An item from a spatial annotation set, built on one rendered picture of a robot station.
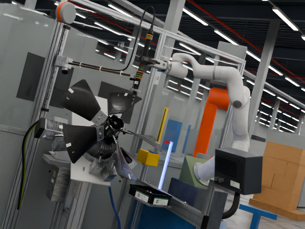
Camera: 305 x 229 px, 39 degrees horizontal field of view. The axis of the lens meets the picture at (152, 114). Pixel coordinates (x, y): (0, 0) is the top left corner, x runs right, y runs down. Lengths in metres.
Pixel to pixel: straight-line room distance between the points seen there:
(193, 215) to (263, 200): 8.22
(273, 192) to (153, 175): 7.15
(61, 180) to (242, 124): 1.23
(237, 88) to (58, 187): 1.31
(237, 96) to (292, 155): 7.87
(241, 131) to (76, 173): 1.09
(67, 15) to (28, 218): 1.51
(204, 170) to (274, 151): 7.67
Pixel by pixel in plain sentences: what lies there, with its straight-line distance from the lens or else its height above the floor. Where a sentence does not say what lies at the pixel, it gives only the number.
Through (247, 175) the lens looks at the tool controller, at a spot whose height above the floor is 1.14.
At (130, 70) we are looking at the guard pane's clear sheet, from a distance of 3.45.
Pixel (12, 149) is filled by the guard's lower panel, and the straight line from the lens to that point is 3.24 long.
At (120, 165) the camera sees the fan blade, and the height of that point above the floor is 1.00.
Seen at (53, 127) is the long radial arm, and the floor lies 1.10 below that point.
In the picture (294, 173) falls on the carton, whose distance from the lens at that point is 10.46.
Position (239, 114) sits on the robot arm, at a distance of 2.80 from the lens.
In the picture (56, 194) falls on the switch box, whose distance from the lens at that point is 2.90.
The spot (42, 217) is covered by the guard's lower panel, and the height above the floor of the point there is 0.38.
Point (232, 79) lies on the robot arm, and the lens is 2.69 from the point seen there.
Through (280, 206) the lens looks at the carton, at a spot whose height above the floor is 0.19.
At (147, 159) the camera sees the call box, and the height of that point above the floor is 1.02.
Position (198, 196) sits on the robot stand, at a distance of 2.96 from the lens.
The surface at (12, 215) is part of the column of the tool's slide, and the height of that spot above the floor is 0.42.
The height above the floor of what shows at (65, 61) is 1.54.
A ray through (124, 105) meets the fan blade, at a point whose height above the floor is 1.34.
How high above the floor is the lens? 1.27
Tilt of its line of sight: 1 degrees up
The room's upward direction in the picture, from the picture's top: 15 degrees clockwise
